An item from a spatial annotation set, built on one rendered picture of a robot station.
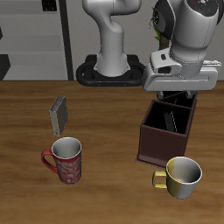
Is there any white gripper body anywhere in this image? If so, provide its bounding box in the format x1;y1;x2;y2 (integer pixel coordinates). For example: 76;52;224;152
142;59;222;93

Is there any dark slim book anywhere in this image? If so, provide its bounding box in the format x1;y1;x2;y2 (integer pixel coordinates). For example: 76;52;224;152
163;110;179;133

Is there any dark brown desk caddy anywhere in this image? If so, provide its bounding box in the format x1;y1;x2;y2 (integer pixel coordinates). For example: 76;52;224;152
135;90;199;169

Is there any black book with grey cover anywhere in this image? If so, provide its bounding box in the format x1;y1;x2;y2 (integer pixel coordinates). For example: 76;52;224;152
48;94;69;137

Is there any green pot plant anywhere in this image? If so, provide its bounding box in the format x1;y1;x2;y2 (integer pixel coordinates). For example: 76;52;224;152
149;6;171;51

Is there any yellow and white mug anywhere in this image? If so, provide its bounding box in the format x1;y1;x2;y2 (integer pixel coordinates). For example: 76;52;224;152
151;156;203;200

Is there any red patterned mug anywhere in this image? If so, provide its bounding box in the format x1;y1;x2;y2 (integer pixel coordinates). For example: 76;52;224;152
40;136;83;186

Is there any grey shelf unit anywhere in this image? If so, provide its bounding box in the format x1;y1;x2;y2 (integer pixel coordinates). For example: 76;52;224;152
0;0;74;81

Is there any small black box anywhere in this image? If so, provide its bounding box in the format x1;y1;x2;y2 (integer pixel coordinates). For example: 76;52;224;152
41;0;58;12

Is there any dark block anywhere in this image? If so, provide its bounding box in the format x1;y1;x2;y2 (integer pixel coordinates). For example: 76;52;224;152
0;53;11;81

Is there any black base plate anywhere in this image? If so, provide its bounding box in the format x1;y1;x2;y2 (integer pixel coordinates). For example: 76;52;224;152
75;53;147;88

